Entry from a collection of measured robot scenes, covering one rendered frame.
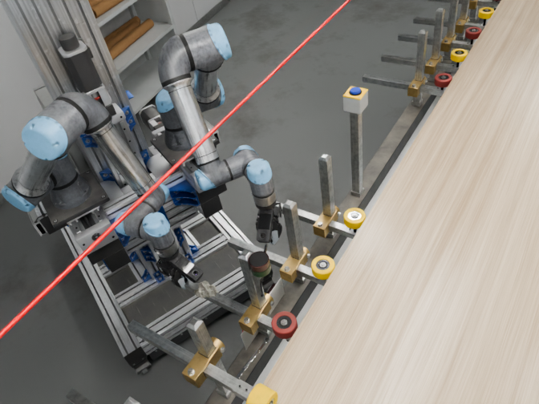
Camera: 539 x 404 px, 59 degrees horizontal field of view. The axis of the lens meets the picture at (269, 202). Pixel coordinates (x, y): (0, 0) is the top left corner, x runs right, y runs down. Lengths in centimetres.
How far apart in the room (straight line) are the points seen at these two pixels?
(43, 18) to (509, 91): 192
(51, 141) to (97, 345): 163
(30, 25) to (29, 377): 182
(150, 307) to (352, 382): 140
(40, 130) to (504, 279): 142
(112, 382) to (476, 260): 185
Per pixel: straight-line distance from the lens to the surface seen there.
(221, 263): 261
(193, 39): 155
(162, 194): 167
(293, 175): 332
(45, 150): 145
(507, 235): 178
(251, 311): 160
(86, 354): 284
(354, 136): 192
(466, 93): 242
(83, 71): 185
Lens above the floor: 220
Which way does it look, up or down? 44 degrees down
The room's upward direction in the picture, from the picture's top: 12 degrees counter-clockwise
